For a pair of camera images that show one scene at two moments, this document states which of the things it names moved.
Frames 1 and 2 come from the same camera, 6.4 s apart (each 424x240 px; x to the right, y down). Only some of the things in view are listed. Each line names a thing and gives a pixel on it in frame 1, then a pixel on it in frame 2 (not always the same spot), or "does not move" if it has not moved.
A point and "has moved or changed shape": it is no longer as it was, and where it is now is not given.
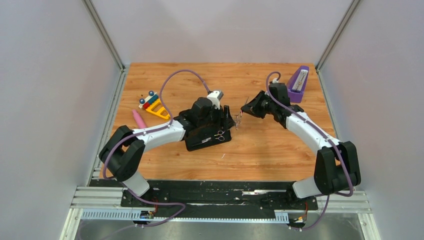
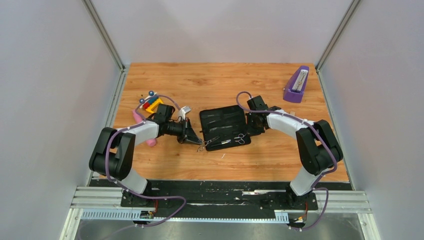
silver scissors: (219, 136) -> (240, 136)
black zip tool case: (213, 132) has moved or changed shape
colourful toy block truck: (154, 104) does not move
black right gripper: (252, 108) -> (250, 131)
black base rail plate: (215, 196) does not move
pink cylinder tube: (139, 119) does not move
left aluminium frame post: (103, 32) does not move
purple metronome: (296, 83) does not move
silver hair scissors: (237, 119) -> (204, 143)
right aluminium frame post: (351, 9) does not move
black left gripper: (226, 112) -> (188, 133)
